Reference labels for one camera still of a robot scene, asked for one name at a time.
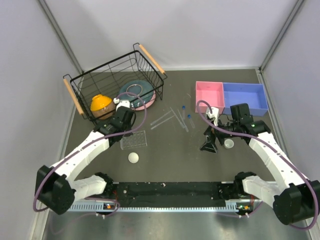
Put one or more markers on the pink ceramic plate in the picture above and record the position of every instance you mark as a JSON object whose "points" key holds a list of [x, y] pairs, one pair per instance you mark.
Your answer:
{"points": [[147, 103]]}

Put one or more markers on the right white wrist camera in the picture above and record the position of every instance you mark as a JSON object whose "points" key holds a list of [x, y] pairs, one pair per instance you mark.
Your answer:
{"points": [[212, 113]]}

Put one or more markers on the blue ceramic plate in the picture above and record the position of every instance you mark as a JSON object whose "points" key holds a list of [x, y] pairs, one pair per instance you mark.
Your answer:
{"points": [[141, 88]]}

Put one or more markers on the grey slotted cable duct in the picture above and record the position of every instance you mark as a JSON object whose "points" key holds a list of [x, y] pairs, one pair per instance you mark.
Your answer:
{"points": [[108, 207]]}

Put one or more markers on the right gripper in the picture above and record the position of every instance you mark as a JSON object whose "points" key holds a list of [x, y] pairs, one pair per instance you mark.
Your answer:
{"points": [[210, 132]]}

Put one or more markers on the white round lid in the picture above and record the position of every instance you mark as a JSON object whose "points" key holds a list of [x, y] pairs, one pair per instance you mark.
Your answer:
{"points": [[133, 157]]}

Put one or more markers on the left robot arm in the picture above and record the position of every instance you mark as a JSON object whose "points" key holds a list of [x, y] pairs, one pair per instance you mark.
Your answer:
{"points": [[57, 186]]}

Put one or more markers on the clear pipette long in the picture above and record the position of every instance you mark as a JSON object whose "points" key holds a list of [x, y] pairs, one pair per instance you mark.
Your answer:
{"points": [[160, 118]]}

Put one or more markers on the small white cup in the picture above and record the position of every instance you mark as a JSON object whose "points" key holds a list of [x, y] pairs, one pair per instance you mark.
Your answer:
{"points": [[229, 143]]}

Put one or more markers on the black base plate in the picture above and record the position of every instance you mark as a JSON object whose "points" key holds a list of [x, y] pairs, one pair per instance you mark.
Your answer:
{"points": [[171, 194]]}

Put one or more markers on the clear test tube rack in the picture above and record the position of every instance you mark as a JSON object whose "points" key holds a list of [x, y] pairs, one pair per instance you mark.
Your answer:
{"points": [[137, 139]]}

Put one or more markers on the black wire dish basket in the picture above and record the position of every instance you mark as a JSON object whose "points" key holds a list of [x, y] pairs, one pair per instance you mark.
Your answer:
{"points": [[108, 78]]}

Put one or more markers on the yellow and brown bowl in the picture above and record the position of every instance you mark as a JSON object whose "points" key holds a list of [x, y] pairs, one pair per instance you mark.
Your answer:
{"points": [[102, 107]]}

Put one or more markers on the pink plastic bin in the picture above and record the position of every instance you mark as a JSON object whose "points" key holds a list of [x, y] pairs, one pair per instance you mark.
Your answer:
{"points": [[211, 92]]}

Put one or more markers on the blue plastic bin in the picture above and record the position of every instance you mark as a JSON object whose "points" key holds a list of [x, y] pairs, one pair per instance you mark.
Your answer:
{"points": [[252, 94]]}

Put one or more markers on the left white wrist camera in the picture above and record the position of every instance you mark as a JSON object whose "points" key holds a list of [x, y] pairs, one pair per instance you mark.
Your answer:
{"points": [[121, 103]]}

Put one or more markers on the blue capped tube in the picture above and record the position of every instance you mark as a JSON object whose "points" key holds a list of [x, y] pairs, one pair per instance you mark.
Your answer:
{"points": [[191, 121], [183, 112]]}

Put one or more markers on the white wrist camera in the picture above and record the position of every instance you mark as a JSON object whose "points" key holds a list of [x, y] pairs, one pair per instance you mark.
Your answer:
{"points": [[212, 113], [121, 103]]}

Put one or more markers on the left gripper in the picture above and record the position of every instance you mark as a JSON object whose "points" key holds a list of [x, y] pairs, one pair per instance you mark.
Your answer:
{"points": [[129, 127]]}

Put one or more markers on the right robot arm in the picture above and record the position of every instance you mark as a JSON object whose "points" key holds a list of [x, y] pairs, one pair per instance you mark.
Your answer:
{"points": [[293, 197]]}

